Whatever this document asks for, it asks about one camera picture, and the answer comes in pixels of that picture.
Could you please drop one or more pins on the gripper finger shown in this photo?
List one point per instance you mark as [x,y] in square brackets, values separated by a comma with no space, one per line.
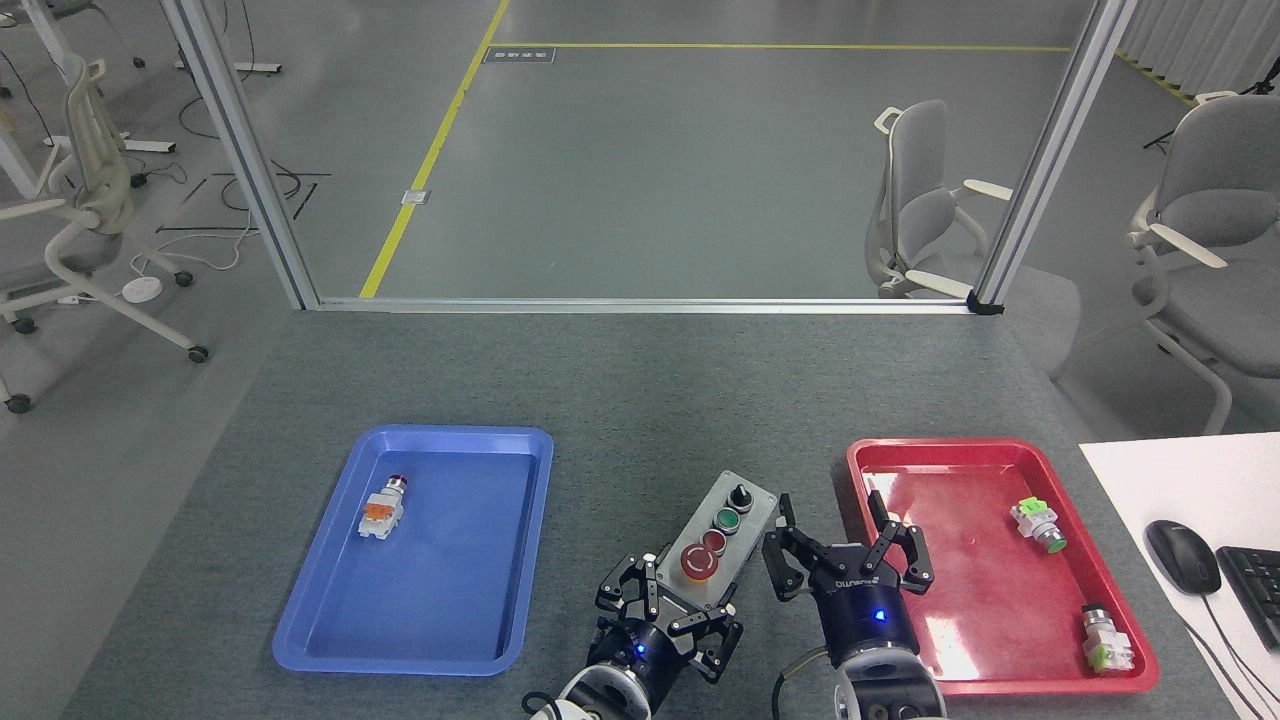
[720,640]
[630,595]
[912,560]
[790,565]

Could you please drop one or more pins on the white side table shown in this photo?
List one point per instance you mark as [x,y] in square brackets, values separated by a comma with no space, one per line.
[1180,480]

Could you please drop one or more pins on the blue plastic tray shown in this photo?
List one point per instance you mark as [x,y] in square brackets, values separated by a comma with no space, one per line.
[440,600]

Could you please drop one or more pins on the silver aluminium post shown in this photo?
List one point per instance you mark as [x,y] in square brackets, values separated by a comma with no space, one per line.
[1055,150]
[240,150]

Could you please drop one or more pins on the white mesh office chair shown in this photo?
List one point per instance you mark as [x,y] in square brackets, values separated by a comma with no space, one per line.
[95,190]

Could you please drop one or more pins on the green push button switch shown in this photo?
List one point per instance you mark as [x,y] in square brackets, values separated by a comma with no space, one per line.
[1036,524]

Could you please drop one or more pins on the grey office chair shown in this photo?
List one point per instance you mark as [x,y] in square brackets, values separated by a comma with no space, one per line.
[925,200]
[1225,200]

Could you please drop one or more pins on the dark floor label sign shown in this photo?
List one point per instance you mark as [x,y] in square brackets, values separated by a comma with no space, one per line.
[519,55]

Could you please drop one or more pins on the white desk foot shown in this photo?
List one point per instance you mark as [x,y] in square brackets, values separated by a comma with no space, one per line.
[235,67]
[120,144]

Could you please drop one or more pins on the black keyboard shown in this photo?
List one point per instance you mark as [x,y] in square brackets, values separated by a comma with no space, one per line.
[1256,590]

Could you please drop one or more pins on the grey control box with buttons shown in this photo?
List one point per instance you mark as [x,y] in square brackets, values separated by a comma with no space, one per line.
[740,520]

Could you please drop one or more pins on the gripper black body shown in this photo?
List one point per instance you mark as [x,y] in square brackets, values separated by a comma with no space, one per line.
[860,610]
[645,655]

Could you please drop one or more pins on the white partition curtain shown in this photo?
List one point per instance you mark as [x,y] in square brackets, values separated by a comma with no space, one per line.
[1210,40]

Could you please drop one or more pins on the red push button orange block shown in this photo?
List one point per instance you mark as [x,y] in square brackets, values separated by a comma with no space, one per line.
[382,510]

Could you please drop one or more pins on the silver push button green block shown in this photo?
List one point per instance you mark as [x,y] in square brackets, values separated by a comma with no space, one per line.
[1106,640]

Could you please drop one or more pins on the metal floor socket plate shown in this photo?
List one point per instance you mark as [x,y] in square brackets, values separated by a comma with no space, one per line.
[416,197]

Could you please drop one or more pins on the black tripod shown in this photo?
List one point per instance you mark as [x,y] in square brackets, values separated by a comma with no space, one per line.
[1170,130]

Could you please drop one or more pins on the black computer mouse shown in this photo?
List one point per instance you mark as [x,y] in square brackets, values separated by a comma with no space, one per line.
[1183,556]

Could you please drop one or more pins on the white round floor device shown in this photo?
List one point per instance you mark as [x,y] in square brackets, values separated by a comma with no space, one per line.
[142,290]

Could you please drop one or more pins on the silver aluminium crossbar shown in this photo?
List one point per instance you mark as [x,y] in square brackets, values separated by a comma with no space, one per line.
[640,305]

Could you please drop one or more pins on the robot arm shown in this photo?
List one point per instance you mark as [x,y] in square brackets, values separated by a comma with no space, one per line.
[590,695]
[890,690]

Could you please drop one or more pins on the red plastic tray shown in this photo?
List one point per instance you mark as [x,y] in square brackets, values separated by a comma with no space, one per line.
[990,600]

